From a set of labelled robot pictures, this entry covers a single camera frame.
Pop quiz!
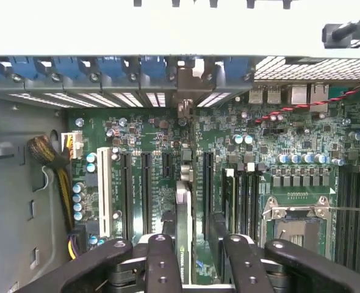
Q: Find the black RAM slot bank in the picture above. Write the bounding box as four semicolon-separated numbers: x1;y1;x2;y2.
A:
236;162;268;242
334;164;360;275

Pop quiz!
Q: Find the metal CPU socket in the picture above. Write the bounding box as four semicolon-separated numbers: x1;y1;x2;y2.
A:
260;196;334;260

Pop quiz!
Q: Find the long black expansion slot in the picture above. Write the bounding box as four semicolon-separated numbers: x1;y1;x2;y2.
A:
203;150;215;242
120;151;134;239
140;151;153;236

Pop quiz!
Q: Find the white PCI expansion slot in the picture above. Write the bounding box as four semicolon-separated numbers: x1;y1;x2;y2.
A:
96;146;112;239

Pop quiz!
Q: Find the short black expansion slot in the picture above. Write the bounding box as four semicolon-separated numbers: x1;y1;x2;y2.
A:
162;152;173;179

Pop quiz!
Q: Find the thin metal locking lever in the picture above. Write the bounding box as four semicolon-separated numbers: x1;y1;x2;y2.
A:
261;206;360;219

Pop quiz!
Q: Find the green motherboard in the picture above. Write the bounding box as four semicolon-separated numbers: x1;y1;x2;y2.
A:
64;82;360;277

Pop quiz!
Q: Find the white power connector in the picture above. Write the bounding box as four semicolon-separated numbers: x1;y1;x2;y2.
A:
60;129;84;159

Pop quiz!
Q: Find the grey open PC case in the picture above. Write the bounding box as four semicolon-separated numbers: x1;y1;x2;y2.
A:
0;0;360;293

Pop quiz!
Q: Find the silver rear port block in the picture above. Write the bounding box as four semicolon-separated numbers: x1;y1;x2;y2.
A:
248;82;330;113

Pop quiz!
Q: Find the black case latch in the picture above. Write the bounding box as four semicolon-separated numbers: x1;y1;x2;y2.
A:
321;20;360;50

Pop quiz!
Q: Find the yellow purple wire bundle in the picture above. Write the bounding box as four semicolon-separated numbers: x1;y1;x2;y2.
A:
67;231;81;261

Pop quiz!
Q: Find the braided black yellow power cable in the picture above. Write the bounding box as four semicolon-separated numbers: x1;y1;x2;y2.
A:
27;135;77;233

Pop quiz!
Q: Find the thin white wire loop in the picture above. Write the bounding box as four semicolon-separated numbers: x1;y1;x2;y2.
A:
40;165;52;192

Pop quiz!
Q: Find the red black twisted wire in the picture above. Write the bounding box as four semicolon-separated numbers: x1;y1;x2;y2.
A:
254;71;360;124

